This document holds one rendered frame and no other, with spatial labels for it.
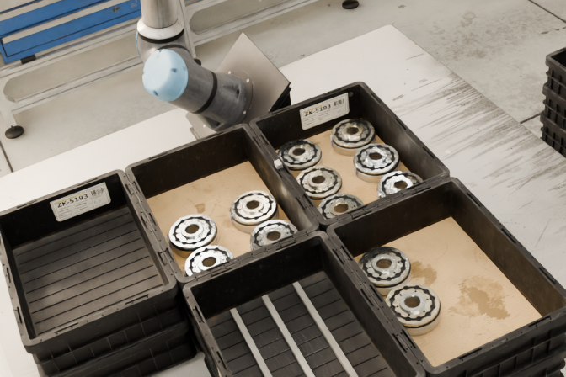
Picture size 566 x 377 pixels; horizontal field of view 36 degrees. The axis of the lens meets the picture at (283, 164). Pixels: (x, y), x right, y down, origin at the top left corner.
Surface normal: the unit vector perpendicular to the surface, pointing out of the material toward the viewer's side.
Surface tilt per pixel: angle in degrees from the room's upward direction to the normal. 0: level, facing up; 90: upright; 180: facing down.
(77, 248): 0
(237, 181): 0
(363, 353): 0
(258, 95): 43
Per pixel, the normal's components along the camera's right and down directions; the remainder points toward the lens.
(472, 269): -0.12, -0.75
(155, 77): -0.64, -0.22
